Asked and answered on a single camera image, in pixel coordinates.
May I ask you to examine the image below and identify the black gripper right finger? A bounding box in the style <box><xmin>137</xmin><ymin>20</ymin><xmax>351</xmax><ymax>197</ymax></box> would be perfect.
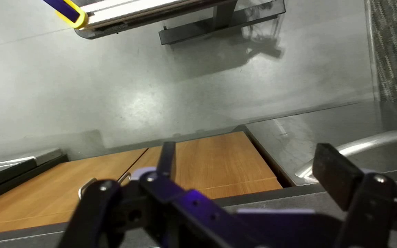
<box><xmin>311</xmin><ymin>142</ymin><xmax>397</xmax><ymax>248</ymax></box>

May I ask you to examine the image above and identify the wooden base cabinet door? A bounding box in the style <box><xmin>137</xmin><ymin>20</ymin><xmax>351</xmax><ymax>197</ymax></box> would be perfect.
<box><xmin>0</xmin><ymin>148</ymin><xmax>147</xmax><ymax>239</ymax></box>
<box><xmin>133</xmin><ymin>131</ymin><xmax>285</xmax><ymax>200</ymax></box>

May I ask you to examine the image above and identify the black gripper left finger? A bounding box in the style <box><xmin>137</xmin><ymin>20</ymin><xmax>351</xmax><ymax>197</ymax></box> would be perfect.
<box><xmin>57</xmin><ymin>141</ymin><xmax>264</xmax><ymax>248</ymax></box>

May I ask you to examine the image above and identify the silver dishwasher handle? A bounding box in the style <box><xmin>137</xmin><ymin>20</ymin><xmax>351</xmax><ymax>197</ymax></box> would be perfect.
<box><xmin>293</xmin><ymin>128</ymin><xmax>397</xmax><ymax>182</ymax></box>

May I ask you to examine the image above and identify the black stand base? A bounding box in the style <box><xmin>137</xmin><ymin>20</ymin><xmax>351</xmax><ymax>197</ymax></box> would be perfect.
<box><xmin>157</xmin><ymin>0</ymin><xmax>286</xmax><ymax>47</ymax></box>

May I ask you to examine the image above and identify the yellow and blue object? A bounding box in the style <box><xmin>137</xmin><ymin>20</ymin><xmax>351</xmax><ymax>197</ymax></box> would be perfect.
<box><xmin>41</xmin><ymin>0</ymin><xmax>89</xmax><ymax>31</ymax></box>

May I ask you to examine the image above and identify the stainless steel dishwasher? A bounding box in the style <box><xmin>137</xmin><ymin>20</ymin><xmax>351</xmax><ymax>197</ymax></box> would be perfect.
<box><xmin>243</xmin><ymin>98</ymin><xmax>397</xmax><ymax>188</ymax></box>

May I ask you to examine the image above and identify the black gas stove oven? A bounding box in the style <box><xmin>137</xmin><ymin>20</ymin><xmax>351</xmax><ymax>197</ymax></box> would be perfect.
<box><xmin>0</xmin><ymin>146</ymin><xmax>70</xmax><ymax>208</ymax></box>

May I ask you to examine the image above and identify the silver cabinet handle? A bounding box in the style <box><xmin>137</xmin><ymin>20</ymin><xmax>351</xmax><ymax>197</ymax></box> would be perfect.
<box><xmin>77</xmin><ymin>171</ymin><xmax>133</xmax><ymax>201</ymax></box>

